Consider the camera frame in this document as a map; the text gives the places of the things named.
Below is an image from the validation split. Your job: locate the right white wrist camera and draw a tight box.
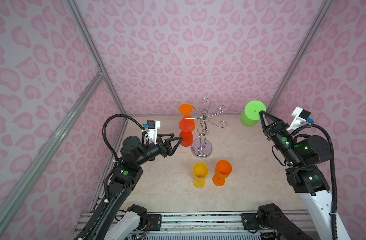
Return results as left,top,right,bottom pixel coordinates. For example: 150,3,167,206
286,107,314,131

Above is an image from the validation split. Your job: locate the yellow wine glass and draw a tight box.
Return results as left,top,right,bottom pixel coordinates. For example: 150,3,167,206
192,163,209,189

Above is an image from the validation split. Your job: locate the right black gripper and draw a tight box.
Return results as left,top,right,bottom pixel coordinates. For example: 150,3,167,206
259,110,304,166

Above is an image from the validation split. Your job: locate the red wine glass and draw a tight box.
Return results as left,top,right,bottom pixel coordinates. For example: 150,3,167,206
179,119,195,147

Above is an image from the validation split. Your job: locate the left black corrugated cable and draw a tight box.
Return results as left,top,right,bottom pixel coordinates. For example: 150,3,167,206
101,114,145,163

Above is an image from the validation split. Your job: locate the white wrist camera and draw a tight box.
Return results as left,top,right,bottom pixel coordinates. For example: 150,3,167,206
142,120,161,144
286,107,314,131

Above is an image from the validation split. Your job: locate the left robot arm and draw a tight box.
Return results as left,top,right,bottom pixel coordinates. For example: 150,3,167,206
75,134,183,240

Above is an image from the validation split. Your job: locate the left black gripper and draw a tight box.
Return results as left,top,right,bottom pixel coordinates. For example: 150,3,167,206
135,132,182,169

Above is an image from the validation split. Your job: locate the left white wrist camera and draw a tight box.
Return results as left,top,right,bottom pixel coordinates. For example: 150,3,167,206
142,120,161,144

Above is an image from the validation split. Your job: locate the chrome wine glass rack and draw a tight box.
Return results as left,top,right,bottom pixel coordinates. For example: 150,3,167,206
188,98,228,159

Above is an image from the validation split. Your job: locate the orange wine glass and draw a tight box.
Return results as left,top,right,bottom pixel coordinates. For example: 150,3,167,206
179,104,195,123
212,160,233,187

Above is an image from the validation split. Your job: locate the green wine glass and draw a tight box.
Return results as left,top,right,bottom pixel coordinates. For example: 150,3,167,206
240,101,267,127

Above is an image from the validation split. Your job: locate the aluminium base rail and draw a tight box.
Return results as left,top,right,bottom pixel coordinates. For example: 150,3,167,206
76,211,315,240

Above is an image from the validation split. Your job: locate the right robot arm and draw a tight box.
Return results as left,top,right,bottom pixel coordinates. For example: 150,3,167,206
259,107,350,240

